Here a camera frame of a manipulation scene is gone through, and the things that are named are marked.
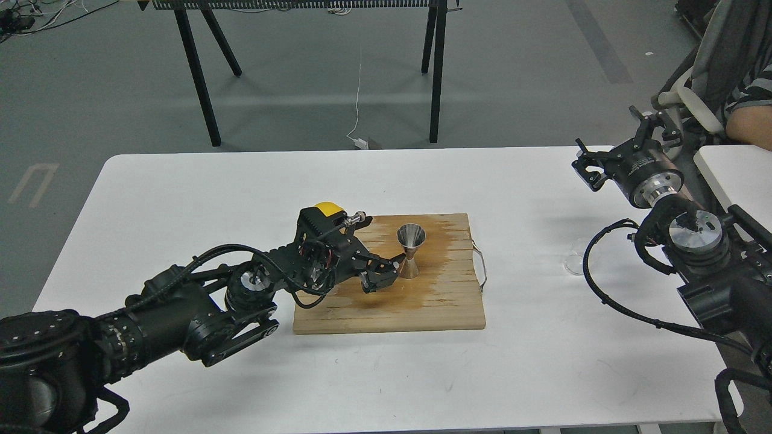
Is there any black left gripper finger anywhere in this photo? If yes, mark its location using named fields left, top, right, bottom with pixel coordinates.
left=353, top=252, right=406, bottom=272
left=361, top=270, right=398, bottom=294

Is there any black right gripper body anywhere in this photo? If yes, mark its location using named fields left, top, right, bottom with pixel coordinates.
left=612, top=149, right=683, bottom=209

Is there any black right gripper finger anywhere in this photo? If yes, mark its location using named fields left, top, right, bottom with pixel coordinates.
left=628, top=106, right=684, bottom=159
left=572, top=139, right=628, bottom=192

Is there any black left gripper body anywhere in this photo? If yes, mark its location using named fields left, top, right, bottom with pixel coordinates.
left=265, top=206, right=374, bottom=302

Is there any steel double jigger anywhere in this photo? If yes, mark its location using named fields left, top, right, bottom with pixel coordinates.
left=397, top=223, right=426, bottom=278

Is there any small clear glass cup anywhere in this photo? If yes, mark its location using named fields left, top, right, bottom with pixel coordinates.
left=563, top=237, right=591, bottom=275

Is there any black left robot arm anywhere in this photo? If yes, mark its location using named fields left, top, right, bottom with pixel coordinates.
left=1, top=203, right=405, bottom=433

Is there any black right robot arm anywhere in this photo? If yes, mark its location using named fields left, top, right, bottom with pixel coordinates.
left=572, top=107, right=771, bottom=433

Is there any yellow lemon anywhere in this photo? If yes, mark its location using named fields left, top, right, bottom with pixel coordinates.
left=315, top=201, right=344, bottom=217

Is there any wooden cutting board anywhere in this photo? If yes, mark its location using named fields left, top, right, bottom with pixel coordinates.
left=293, top=213, right=486, bottom=335

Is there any white side table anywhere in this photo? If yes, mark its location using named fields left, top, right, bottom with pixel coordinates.
left=693, top=145, right=771, bottom=230

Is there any person in striped shirt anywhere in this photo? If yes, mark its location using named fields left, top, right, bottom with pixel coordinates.
left=717, top=49, right=771, bottom=151

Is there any office chair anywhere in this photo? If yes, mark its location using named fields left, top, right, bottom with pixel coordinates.
left=651, top=1, right=771, bottom=145

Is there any black trestle table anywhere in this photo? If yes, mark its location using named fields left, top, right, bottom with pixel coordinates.
left=134, top=1, right=461, bottom=148

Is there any white cable with plug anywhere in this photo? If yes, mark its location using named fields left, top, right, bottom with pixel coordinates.
left=346, top=48, right=370, bottom=150

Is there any floor cables bundle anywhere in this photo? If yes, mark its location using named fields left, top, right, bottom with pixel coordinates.
left=0, top=0, right=121, bottom=42

